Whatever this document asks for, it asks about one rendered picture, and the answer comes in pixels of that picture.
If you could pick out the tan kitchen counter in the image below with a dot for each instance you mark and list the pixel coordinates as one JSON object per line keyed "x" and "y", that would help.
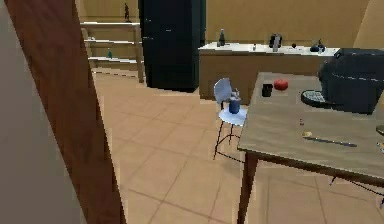
{"x": 246, "y": 68}

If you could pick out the pale blue chair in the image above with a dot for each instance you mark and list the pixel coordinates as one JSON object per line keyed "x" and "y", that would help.
{"x": 228, "y": 110}

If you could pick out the blue spray bottle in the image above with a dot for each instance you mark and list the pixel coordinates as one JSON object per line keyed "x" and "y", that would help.
{"x": 234, "y": 104}

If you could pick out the black fridge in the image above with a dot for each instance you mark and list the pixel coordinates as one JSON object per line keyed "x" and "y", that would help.
{"x": 170, "y": 43}

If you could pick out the black mug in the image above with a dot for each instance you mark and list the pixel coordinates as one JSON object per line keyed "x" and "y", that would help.
{"x": 267, "y": 90}

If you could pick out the dark glass bottle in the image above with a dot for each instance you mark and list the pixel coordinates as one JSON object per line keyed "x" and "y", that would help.
{"x": 221, "y": 38}

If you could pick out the small grey shaker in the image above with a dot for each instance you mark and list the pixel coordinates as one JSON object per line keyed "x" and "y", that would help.
{"x": 254, "y": 47}

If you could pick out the red tomato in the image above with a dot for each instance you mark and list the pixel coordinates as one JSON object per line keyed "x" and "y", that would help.
{"x": 281, "y": 84}

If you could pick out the teal bottle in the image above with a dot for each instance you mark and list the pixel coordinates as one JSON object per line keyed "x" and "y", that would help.
{"x": 109, "y": 53}

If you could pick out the pale wooden shelf unit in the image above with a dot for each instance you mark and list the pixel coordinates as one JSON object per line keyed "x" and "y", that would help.
{"x": 113, "y": 41}

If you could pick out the small pepper shaker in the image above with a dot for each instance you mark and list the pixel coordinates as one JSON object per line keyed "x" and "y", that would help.
{"x": 301, "y": 122}

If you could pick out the wooden dining table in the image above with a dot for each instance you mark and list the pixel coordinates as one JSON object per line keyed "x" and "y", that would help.
{"x": 306, "y": 133}

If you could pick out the dark statuette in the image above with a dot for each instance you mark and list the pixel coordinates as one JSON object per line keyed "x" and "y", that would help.
{"x": 126, "y": 12}

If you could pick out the brown wooden room door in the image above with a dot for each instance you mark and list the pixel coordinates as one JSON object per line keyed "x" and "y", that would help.
{"x": 63, "y": 110}

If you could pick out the dark table knife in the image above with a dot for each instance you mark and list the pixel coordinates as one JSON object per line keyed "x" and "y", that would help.
{"x": 330, "y": 142}

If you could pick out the black coffee machine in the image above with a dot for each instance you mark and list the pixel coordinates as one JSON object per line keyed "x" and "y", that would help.
{"x": 350, "y": 81}

